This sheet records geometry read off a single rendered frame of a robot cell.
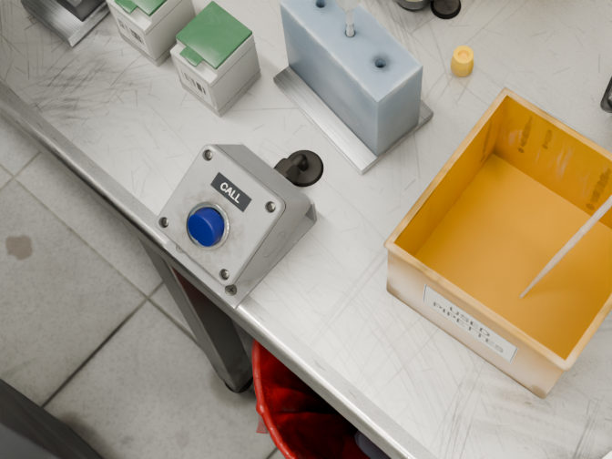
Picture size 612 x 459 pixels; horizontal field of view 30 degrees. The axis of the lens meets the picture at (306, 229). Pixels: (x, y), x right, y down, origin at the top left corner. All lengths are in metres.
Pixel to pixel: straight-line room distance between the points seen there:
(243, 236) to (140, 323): 1.00
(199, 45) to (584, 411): 0.36
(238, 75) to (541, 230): 0.24
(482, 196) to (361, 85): 0.13
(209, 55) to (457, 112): 0.19
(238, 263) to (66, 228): 1.07
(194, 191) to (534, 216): 0.24
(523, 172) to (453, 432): 0.19
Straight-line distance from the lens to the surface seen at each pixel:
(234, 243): 0.75
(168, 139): 0.85
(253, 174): 0.75
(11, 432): 0.98
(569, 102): 0.86
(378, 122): 0.77
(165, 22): 0.85
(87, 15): 0.90
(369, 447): 1.44
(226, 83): 0.82
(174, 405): 1.70
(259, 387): 1.23
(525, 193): 0.82
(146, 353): 1.72
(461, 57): 0.85
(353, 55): 0.76
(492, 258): 0.80
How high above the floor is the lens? 1.64
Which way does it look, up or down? 70 degrees down
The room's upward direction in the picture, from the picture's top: 9 degrees counter-clockwise
